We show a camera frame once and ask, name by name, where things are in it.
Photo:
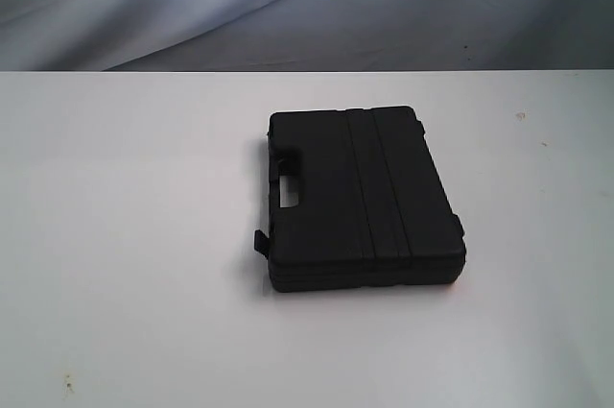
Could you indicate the black plastic carry case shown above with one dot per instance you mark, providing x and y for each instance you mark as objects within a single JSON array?
[{"x": 355, "y": 201}]

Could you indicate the white backdrop cloth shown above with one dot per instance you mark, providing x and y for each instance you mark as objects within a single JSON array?
[{"x": 305, "y": 35}]

